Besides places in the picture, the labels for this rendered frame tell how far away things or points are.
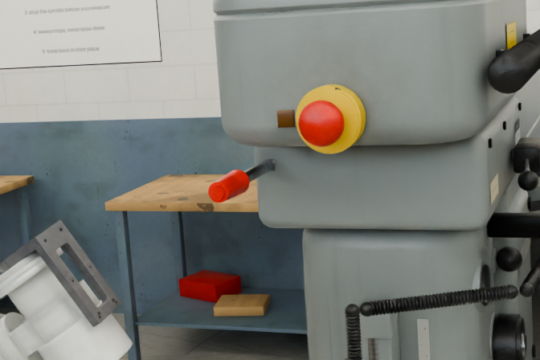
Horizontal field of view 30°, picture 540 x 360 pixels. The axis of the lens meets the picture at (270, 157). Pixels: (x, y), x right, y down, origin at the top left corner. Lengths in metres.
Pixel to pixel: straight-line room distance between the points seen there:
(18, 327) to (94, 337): 0.07
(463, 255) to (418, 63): 0.26
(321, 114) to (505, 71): 0.17
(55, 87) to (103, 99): 0.32
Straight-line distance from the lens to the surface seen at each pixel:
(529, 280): 1.00
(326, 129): 0.86
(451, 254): 1.06
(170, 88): 5.87
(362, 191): 1.01
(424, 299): 0.95
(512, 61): 0.90
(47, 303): 0.84
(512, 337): 1.18
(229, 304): 5.35
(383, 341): 1.05
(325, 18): 0.90
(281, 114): 0.92
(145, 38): 5.91
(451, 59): 0.89
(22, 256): 0.84
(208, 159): 5.83
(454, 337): 1.08
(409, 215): 1.01
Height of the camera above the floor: 1.87
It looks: 9 degrees down
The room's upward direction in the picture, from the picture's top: 4 degrees counter-clockwise
